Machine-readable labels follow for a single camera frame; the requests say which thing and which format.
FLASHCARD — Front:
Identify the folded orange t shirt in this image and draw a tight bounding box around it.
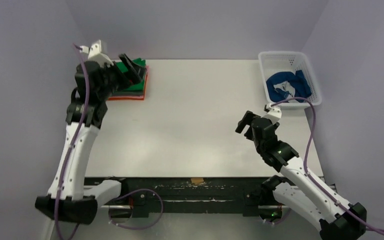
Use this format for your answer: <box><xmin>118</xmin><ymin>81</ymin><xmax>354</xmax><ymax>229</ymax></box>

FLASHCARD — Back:
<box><xmin>108</xmin><ymin>74</ymin><xmax>148</xmax><ymax>101</ymax></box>

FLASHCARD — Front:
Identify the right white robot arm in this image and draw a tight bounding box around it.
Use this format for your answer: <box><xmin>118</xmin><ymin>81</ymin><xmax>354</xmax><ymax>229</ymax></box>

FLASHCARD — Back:
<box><xmin>235</xmin><ymin>108</ymin><xmax>367</xmax><ymax>240</ymax></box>

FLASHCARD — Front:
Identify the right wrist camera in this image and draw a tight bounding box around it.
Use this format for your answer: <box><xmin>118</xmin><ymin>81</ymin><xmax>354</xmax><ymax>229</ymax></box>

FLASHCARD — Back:
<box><xmin>263</xmin><ymin>103</ymin><xmax>282</xmax><ymax>125</ymax></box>

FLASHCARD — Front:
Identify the folded pink t shirt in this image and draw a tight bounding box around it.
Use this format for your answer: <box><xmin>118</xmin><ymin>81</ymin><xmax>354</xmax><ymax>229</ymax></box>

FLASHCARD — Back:
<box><xmin>108</xmin><ymin>65</ymin><xmax>149</xmax><ymax>101</ymax></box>

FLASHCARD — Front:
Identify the brown tape piece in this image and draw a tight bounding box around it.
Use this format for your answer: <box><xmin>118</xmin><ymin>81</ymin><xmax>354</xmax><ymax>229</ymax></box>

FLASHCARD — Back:
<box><xmin>190</xmin><ymin>177</ymin><xmax>205</xmax><ymax>185</ymax></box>

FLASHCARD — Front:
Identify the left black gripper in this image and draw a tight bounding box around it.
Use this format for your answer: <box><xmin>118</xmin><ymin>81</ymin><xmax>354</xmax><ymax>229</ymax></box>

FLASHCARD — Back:
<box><xmin>98</xmin><ymin>52</ymin><xmax>145</xmax><ymax>98</ymax></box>

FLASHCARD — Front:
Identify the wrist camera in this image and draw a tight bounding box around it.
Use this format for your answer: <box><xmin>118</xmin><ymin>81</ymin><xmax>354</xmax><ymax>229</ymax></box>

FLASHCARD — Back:
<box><xmin>263</xmin><ymin>103</ymin><xmax>282</xmax><ymax>125</ymax></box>
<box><xmin>78</xmin><ymin>39</ymin><xmax>114</xmax><ymax>68</ymax></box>

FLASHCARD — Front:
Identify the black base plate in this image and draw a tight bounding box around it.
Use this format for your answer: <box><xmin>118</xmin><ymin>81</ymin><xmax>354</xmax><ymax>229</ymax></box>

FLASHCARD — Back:
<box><xmin>82</xmin><ymin>177</ymin><xmax>324</xmax><ymax>220</ymax></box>

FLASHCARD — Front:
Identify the aluminium rail frame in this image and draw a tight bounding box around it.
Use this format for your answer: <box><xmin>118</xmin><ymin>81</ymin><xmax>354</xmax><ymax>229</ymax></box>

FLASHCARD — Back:
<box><xmin>41</xmin><ymin>60</ymin><xmax>350</xmax><ymax>240</ymax></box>

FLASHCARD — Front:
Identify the white plastic basket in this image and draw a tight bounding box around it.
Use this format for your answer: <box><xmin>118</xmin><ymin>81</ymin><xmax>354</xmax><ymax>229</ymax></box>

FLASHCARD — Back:
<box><xmin>258</xmin><ymin>51</ymin><xmax>322</xmax><ymax>109</ymax></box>

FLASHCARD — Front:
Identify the green t shirt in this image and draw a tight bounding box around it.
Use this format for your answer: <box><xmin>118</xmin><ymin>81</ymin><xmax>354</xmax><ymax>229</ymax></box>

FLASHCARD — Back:
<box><xmin>115</xmin><ymin>56</ymin><xmax>148</xmax><ymax>92</ymax></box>

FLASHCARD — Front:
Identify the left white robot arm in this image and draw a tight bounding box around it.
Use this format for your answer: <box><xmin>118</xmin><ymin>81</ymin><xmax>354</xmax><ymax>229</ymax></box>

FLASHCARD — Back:
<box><xmin>35</xmin><ymin>54</ymin><xmax>148</xmax><ymax>225</ymax></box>

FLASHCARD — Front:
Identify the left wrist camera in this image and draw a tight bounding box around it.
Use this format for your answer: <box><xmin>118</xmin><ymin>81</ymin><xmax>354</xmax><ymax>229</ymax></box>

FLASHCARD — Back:
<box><xmin>78</xmin><ymin>39</ymin><xmax>114</xmax><ymax>68</ymax></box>

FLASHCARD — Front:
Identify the blue white t shirt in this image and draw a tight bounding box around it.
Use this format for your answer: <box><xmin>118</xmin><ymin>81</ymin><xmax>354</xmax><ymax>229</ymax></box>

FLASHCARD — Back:
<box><xmin>266</xmin><ymin>70</ymin><xmax>312</xmax><ymax>103</ymax></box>

